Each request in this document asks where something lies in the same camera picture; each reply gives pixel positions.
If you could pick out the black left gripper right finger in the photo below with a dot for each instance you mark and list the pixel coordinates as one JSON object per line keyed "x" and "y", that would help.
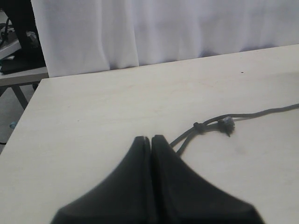
{"x": 184, "y": 197}

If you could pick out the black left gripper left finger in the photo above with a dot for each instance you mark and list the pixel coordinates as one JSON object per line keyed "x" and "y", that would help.
{"x": 126, "y": 196}

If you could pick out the grey side table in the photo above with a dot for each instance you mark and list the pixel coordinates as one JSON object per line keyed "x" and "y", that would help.
{"x": 18, "y": 79}

